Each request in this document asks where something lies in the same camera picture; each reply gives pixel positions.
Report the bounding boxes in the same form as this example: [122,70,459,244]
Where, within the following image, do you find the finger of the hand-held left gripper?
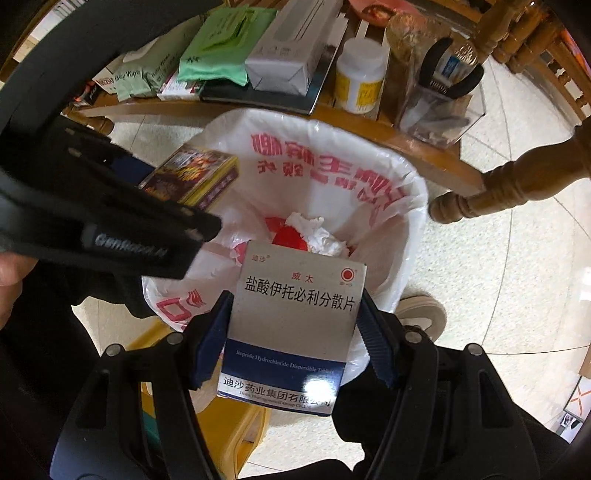
[41,117,222,241]

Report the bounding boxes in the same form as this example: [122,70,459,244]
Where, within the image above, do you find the white and blue medicine box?
[216,240,369,418]

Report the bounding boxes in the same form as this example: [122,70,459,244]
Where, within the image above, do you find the white bottle yellow label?
[335,37,389,114]

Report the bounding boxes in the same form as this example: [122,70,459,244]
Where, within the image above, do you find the clear plastic container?
[397,69,485,148]

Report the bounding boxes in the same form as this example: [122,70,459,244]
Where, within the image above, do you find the yellow plastic stool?
[127,320,271,467]

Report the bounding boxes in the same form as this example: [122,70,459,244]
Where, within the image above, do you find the white top wooden table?
[0,0,591,224]

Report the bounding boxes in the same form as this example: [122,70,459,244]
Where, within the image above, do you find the bright green wipes pack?
[178,4,278,87]

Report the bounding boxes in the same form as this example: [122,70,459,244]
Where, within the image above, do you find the white box with orange mark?
[558,374,591,435]

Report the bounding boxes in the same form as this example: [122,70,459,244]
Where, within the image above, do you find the grey white carton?
[245,0,345,93]

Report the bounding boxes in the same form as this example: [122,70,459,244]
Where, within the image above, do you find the dark cigarette pack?
[139,143,239,208]

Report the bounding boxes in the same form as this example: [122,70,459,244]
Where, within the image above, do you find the black handled pliers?
[418,37,485,100]

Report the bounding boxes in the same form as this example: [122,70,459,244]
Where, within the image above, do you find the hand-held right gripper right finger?
[355,288,541,480]

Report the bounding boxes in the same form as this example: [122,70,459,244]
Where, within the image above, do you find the white tissue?
[281,211,349,259]

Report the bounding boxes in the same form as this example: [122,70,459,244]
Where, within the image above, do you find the person's black trousers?
[0,258,591,480]

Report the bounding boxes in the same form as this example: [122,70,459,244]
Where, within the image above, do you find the black tablet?
[201,46,338,116]

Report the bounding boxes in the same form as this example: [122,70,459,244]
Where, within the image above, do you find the person's left hand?
[0,256,40,329]

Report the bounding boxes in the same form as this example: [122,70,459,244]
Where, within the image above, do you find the person's white shoe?
[396,296,448,344]

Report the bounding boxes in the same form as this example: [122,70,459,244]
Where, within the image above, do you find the pink basin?
[348,0,426,24]

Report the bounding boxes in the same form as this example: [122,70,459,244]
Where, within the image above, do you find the plastic bag lined trash bin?
[141,108,430,414]

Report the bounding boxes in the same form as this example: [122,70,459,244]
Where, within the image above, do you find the grey green wipes pack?
[111,51,154,100]
[143,9,208,95]

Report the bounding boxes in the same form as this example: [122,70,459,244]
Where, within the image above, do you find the pink and white box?
[157,71,204,102]

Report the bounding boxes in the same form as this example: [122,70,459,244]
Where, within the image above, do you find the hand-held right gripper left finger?
[48,291,236,480]

